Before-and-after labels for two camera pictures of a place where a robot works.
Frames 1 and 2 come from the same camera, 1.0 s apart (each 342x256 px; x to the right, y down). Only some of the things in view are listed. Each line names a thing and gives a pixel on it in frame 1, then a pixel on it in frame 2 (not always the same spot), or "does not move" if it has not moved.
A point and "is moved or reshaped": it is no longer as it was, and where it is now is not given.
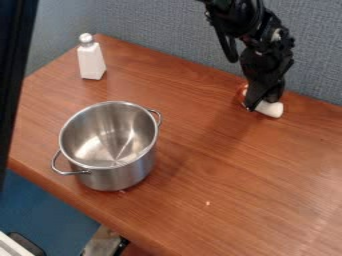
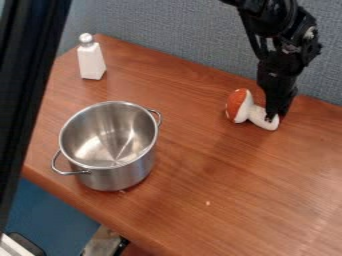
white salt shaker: x=91 y=58 does not move
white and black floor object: x=16 y=245 does not move
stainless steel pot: x=107 y=141 does not move
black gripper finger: x=257 y=93 → x=274 y=95
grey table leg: x=106 y=243 does not move
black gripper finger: x=277 y=93 → x=290 y=96
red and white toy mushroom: x=272 y=109 is moved or reshaped
